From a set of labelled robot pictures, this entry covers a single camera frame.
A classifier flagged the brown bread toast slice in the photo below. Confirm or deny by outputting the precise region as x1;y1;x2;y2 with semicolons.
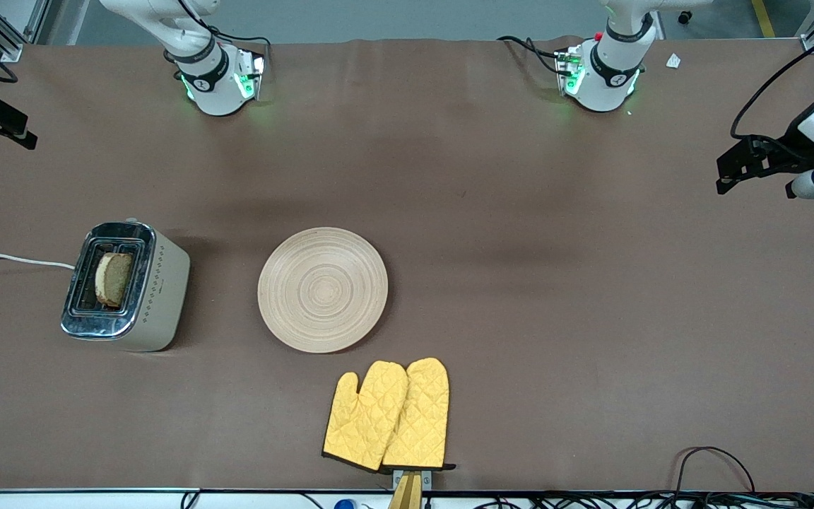
95;252;134;308

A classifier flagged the round wooden plate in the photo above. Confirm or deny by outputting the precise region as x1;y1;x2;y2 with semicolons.
257;227;389;354

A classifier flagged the chrome and beige toaster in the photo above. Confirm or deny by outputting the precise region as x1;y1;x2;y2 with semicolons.
61;219;191;352

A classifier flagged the brown table cover sheet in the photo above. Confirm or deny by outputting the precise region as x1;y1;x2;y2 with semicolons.
0;35;814;493

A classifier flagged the yellow quilted oven mitt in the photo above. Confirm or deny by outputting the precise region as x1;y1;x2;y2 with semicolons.
322;361;409;473
382;357;456;472

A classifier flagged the wooden stick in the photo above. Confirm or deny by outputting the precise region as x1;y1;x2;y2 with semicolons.
388;474;423;509

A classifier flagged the white toaster power cord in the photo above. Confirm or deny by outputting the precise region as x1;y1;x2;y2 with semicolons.
0;253;76;271

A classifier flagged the black left arm base cable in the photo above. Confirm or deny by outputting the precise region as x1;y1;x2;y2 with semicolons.
497;35;565;76

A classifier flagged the black arm base cable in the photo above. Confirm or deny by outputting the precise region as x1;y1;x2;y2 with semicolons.
177;0;271;47
497;35;565;76

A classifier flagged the black right arm base cable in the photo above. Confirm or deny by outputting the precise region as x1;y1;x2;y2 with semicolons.
177;0;271;47

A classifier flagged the black looped cable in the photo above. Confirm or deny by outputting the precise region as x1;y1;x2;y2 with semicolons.
674;446;757;496

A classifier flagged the small metal bracket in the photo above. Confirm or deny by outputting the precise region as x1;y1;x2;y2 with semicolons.
391;469;433;490

